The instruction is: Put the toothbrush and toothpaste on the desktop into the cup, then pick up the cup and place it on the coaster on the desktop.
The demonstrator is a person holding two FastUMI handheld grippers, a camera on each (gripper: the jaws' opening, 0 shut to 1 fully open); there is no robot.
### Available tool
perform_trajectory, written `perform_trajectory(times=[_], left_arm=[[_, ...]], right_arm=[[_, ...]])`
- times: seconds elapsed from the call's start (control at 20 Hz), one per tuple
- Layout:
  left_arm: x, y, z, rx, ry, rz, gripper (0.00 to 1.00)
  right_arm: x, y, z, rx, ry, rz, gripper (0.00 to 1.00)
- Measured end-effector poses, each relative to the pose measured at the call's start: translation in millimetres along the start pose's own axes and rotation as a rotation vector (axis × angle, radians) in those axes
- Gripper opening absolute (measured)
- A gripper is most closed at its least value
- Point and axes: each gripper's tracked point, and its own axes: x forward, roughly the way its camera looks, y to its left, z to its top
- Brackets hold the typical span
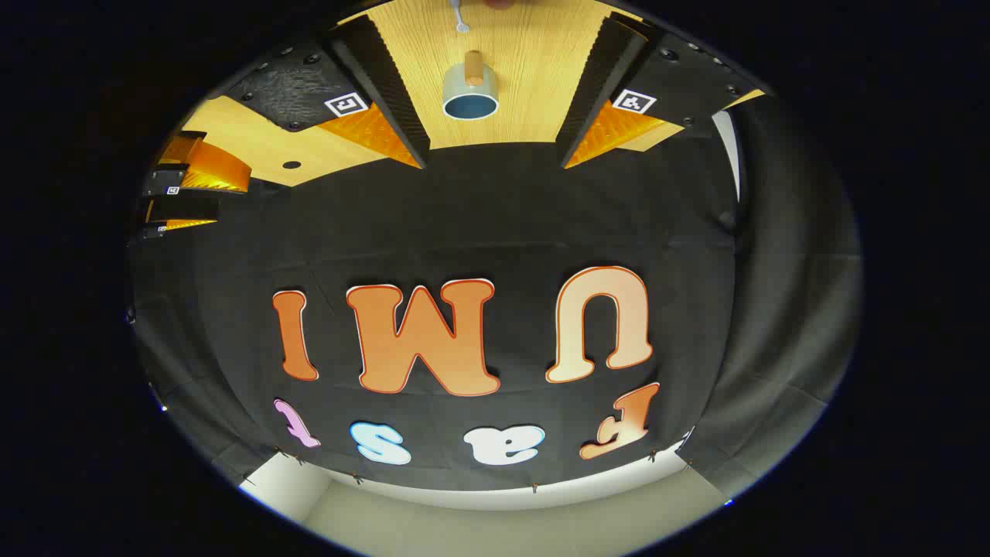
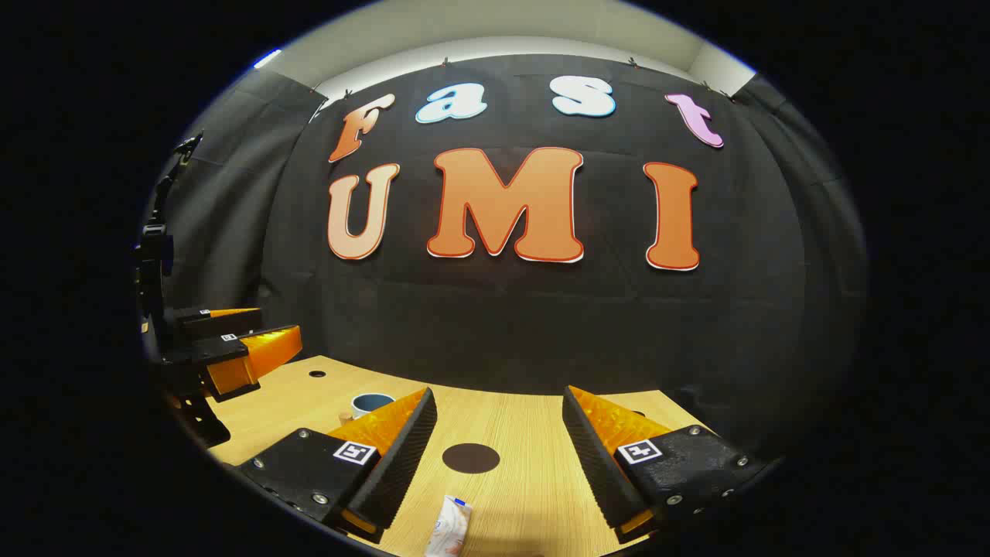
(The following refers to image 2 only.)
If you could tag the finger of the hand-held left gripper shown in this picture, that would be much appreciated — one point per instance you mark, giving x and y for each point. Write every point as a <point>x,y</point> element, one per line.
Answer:
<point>209,321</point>
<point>232,363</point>

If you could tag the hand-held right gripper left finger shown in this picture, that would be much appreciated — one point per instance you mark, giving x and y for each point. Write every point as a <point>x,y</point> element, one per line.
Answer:
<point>402,456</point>

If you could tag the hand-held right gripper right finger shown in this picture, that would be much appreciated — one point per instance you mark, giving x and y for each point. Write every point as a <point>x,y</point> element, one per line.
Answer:
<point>595,456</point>

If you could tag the pale blue cup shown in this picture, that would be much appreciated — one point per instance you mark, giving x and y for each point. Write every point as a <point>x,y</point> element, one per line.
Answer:
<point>371,404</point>

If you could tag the dark brown round coaster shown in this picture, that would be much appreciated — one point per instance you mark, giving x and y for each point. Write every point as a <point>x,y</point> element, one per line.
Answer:
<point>471,458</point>

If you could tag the white toothpaste tube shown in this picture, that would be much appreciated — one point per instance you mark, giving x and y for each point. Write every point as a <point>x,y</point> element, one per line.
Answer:
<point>448,530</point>

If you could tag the wooden desktop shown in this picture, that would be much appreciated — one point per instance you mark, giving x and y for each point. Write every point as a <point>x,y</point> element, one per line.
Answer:
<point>510,422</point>

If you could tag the plain black cloth panel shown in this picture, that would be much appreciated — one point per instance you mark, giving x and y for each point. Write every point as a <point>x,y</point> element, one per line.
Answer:
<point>224,216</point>

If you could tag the black backdrop cloth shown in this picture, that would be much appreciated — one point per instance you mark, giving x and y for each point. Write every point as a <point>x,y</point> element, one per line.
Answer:
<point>503,325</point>

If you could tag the ceiling light strip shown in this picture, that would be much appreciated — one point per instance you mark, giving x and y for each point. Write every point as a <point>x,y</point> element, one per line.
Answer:
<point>267,58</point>

